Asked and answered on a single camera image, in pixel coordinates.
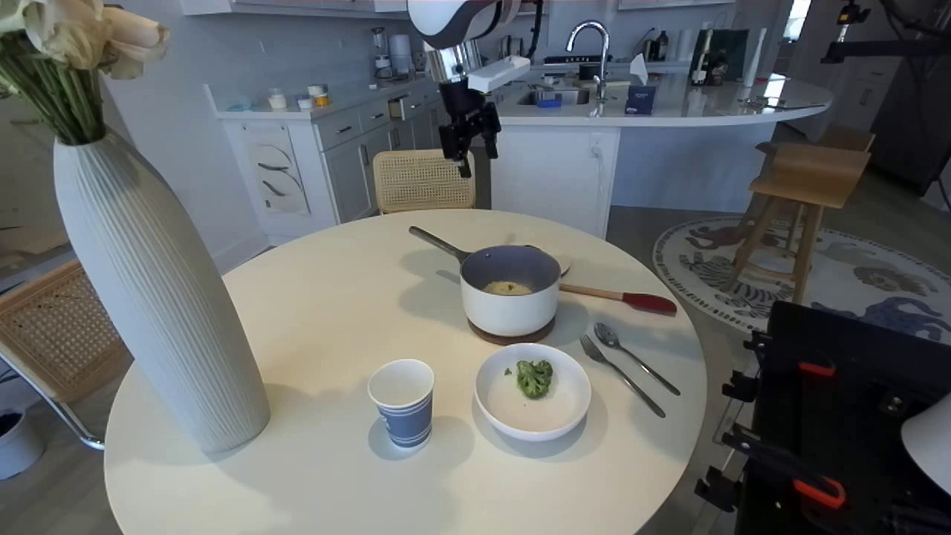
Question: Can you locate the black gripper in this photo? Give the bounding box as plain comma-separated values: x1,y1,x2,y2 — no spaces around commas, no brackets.
438,77,503,184

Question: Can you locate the wicker back wooden chair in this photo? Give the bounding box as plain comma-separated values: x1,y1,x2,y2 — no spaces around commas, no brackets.
368,145,482,218
0,258,136,454

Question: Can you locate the yellow food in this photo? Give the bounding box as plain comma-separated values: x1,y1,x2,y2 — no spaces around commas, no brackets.
482,277,539,301

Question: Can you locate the chrome kitchen faucet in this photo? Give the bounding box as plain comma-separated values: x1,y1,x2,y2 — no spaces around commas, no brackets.
563,14,615,90

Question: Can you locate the blue tissue box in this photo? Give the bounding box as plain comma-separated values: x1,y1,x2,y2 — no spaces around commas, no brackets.
625,50,664,118

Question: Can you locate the white kitchen cabinet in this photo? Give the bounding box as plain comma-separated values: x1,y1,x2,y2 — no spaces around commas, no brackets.
202,77,441,246

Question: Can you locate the white kitchen island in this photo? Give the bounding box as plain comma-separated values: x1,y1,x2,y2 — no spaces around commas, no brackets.
487,69,838,244

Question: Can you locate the green vegetable piece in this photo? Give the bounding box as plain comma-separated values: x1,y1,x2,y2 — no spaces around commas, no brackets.
512,356,558,403

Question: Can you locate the white and blue cup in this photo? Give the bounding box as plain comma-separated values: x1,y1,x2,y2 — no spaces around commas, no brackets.
367,356,441,453

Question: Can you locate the silver fork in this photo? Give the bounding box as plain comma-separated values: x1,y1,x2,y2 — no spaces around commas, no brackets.
578,334,671,423

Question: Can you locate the wooden bar stool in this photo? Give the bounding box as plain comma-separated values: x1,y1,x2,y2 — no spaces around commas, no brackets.
728,135,878,305

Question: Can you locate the tall white ribbed vase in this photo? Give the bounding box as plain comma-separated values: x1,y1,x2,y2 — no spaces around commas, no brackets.
52,130,273,461

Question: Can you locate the round tiger print rug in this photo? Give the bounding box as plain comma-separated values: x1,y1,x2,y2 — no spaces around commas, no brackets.
652,218,951,350

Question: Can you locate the cream flower bunch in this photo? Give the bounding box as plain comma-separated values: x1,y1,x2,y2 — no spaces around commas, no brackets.
0,0,172,149

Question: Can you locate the small white floor bowl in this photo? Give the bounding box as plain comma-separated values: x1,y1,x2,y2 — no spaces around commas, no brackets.
0,406,49,485

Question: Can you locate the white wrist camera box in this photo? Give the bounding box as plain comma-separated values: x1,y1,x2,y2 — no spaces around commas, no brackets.
463,54,534,97

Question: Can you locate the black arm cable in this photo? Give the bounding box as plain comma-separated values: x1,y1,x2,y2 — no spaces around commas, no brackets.
512,0,548,60

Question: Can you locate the white pot with handle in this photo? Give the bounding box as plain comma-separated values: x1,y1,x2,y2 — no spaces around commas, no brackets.
407,224,575,343

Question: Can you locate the red spatula wooden handle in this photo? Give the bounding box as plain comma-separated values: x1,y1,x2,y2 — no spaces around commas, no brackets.
555,280,683,322

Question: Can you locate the black clamp orange handle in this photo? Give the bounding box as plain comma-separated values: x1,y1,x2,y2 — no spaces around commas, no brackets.
719,340,841,406
692,423,852,513

